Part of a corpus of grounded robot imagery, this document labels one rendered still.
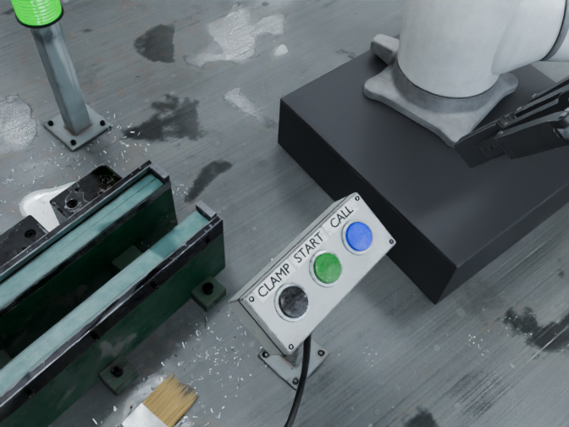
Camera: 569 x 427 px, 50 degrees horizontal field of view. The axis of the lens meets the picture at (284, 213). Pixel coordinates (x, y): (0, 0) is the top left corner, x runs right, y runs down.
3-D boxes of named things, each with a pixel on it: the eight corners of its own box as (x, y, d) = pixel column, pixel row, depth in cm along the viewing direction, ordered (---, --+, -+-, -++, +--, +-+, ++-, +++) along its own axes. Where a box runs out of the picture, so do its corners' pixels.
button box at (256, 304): (269, 357, 61) (291, 357, 56) (224, 302, 60) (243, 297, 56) (373, 250, 69) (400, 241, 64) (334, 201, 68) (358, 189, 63)
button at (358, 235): (351, 259, 63) (361, 256, 61) (334, 236, 62) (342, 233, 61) (369, 241, 64) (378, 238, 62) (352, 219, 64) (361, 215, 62)
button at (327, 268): (320, 291, 60) (329, 289, 59) (301, 268, 60) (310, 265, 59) (339, 271, 62) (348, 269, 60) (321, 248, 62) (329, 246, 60)
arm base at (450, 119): (404, 24, 105) (410, -4, 101) (519, 85, 97) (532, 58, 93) (339, 80, 97) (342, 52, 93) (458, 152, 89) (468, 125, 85)
